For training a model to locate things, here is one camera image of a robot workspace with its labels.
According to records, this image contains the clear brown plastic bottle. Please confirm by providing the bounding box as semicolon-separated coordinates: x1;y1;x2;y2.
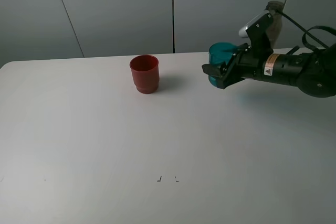
266;1;284;48

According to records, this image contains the red plastic cup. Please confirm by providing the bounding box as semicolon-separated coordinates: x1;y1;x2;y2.
130;55;160;94

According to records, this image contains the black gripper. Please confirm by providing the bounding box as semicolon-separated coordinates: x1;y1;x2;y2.
202;42;305;89

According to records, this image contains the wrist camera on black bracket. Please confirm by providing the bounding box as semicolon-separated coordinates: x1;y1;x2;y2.
238;10;274;58

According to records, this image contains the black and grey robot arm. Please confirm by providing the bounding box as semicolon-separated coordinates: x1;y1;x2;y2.
202;43;335;98

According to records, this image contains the teal translucent plastic cup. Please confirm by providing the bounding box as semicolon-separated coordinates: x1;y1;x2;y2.
208;42;238;74

